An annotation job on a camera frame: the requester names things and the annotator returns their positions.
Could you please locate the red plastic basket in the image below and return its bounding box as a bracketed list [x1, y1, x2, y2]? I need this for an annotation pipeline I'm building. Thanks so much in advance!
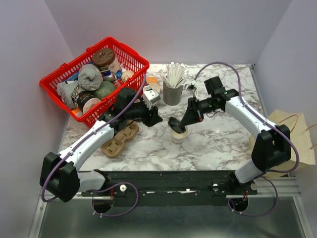
[39, 37, 149, 128]

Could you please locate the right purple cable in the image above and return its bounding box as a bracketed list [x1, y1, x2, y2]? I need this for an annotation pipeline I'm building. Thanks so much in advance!
[193, 61, 300, 217]

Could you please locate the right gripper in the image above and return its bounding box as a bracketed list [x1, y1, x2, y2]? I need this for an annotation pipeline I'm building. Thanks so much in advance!
[179, 97, 219, 127]

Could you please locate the white crumpled paper wrapper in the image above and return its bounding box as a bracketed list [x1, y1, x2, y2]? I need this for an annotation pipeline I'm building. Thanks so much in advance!
[57, 81, 78, 109]

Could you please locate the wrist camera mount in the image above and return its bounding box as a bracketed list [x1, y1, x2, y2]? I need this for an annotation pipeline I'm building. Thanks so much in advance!
[143, 85, 160, 109]
[184, 80, 198, 98]

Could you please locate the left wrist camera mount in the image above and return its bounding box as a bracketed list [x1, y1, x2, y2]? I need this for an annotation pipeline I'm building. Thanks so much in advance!
[143, 85, 160, 109]

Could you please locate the brown paper bag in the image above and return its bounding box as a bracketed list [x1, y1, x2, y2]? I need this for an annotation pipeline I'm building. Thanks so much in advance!
[249, 110, 317, 178]

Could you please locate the brown lidded ice cream tub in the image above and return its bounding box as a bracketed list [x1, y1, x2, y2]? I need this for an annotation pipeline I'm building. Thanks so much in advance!
[92, 48, 115, 67]

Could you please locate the orange sponge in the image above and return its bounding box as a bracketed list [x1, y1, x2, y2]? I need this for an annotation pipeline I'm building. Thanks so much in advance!
[146, 77, 158, 84]

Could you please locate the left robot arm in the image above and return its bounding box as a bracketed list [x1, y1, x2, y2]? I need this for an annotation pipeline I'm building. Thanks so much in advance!
[40, 86, 162, 202]

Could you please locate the purple cable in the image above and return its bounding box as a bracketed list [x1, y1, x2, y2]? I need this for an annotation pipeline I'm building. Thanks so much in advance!
[40, 73, 147, 218]
[193, 61, 300, 217]

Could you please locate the white paper cup stack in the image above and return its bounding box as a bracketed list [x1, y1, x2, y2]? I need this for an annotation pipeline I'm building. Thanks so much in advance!
[149, 83, 160, 94]

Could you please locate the black coffee cup lid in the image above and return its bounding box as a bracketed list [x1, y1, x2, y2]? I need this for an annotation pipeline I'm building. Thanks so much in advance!
[168, 117, 186, 134]

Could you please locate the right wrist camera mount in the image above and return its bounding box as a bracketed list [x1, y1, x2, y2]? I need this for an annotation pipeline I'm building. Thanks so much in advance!
[184, 80, 198, 98]

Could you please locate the white paper straws bundle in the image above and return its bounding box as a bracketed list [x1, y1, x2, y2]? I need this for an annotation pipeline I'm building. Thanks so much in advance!
[158, 62, 188, 89]

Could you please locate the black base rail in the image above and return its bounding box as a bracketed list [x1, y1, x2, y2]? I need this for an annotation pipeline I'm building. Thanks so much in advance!
[81, 171, 257, 207]

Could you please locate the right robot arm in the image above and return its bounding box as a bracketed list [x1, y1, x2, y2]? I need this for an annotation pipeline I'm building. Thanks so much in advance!
[179, 76, 291, 194]

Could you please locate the grey crumpled paper bag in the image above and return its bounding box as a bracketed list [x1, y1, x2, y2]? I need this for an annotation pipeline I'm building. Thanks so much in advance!
[78, 64, 103, 91]

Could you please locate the grey straw holder cup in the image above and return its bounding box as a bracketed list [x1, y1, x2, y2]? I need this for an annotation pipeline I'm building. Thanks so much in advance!
[163, 83, 183, 106]

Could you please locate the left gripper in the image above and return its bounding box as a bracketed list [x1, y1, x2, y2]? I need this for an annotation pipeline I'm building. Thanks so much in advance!
[125, 98, 163, 127]

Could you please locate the green avocado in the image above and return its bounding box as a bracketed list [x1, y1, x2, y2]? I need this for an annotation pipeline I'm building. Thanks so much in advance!
[94, 81, 116, 100]

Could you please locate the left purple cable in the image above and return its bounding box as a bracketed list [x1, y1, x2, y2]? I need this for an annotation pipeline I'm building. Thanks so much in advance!
[40, 73, 147, 218]

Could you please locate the cardboard cup carrier tray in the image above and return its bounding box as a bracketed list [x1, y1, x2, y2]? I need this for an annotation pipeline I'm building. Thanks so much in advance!
[100, 121, 139, 158]

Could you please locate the black printed paper cup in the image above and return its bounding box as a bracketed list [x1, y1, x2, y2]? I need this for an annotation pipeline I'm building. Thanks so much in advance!
[72, 91, 101, 114]

